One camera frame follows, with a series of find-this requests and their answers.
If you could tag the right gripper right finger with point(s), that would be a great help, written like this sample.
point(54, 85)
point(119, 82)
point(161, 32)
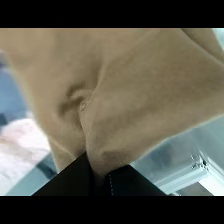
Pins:
point(133, 183)

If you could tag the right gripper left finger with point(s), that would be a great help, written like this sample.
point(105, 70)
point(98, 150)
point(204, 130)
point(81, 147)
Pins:
point(73, 178)

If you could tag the beige shirt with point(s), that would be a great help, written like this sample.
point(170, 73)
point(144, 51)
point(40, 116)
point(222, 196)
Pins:
point(126, 93)

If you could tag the silver frame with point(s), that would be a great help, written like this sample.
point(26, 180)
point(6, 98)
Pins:
point(190, 173)

